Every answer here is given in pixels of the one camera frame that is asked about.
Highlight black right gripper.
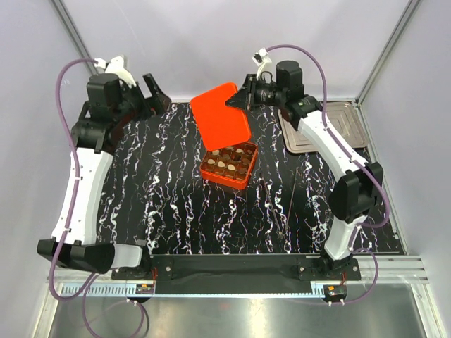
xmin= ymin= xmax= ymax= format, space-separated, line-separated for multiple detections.
xmin=225 ymin=75 xmax=285 ymax=112

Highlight metal tongs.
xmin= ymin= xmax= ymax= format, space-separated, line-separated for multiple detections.
xmin=259 ymin=168 xmax=299 ymax=240

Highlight aluminium frame rail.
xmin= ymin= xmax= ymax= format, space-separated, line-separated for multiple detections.
xmin=51 ymin=0 xmax=117 ymax=105

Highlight silver metal tray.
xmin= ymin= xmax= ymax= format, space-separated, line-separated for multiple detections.
xmin=278 ymin=101 xmax=367 ymax=154

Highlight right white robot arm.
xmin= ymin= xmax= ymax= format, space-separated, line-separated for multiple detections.
xmin=226 ymin=61 xmax=383 ymax=279

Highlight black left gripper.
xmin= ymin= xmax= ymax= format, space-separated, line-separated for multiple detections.
xmin=115 ymin=74 xmax=172 ymax=126

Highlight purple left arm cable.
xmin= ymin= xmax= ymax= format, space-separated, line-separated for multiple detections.
xmin=47 ymin=58 xmax=149 ymax=337

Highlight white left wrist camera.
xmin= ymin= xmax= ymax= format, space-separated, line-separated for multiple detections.
xmin=94 ymin=55 xmax=137 ymax=88

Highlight orange box lid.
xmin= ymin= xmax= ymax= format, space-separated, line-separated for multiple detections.
xmin=190 ymin=82 xmax=252 ymax=151

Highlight orange chocolate box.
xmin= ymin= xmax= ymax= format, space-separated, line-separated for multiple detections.
xmin=200 ymin=142 xmax=258 ymax=190

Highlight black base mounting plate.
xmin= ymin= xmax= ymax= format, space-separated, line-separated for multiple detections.
xmin=111 ymin=254 xmax=362 ymax=282

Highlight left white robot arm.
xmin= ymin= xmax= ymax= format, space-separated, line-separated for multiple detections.
xmin=37 ymin=73 xmax=171 ymax=279

